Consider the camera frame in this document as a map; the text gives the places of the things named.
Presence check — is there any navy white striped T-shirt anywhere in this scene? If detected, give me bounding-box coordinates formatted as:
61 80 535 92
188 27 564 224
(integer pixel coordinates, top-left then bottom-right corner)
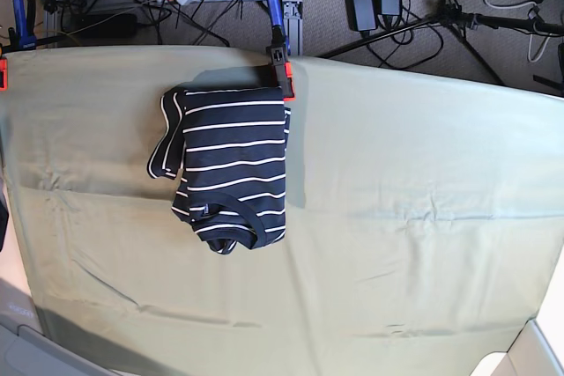
147 87 292 254

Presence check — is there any orange black centre clamp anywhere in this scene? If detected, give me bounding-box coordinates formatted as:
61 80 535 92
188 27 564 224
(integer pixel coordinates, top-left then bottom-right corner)
268 42 295 101

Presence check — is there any black tripod stand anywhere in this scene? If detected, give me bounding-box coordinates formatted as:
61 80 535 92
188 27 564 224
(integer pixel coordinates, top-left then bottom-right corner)
320 0 563 86

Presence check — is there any blue black clamp left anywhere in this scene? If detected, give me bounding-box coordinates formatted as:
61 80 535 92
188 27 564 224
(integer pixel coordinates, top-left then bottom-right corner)
7 0 37 52

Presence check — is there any orange clamp left edge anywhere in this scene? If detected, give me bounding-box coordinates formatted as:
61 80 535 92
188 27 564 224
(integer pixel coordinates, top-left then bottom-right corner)
0 57 8 92

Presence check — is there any blue clamp handle centre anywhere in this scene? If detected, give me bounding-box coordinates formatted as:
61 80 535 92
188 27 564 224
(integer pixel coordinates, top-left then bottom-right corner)
266 0 287 46

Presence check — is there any aluminium frame post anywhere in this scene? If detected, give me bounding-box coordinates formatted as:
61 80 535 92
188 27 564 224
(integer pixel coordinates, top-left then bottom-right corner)
281 0 304 55

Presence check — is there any grey white cable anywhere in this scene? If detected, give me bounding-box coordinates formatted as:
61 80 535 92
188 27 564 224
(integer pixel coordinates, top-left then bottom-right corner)
483 0 557 63

